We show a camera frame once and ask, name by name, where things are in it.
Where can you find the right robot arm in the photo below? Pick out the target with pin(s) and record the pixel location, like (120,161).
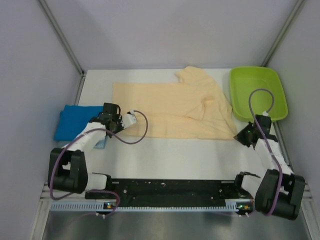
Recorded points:
(275,189)

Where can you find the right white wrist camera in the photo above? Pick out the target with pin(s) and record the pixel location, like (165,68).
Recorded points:
(265,113)

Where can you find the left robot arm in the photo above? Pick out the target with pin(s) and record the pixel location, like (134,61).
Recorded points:
(68,169)

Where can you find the aluminium frame rail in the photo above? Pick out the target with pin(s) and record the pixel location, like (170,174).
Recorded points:
(45,194)

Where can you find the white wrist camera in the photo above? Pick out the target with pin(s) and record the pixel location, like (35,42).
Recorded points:
(265,113)
(128,119)

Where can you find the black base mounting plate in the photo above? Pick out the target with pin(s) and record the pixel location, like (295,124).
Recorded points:
(178,193)

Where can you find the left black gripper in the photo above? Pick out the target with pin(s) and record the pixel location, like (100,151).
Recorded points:
(117,118)

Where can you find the beige t shirt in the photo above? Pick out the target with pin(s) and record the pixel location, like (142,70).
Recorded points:
(195,107)

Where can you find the folded light blue striped shirt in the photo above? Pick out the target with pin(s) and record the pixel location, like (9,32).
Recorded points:
(100,145)

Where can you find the folded blue t shirt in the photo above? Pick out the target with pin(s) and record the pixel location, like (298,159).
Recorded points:
(73,120)

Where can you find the grey slotted cable duct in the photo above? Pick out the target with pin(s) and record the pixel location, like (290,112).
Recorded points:
(76,206)

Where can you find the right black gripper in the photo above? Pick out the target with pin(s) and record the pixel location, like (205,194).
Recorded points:
(240,137)

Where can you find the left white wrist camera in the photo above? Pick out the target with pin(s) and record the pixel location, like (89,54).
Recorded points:
(128,119)

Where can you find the green plastic bin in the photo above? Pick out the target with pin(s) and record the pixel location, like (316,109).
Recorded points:
(262,87)

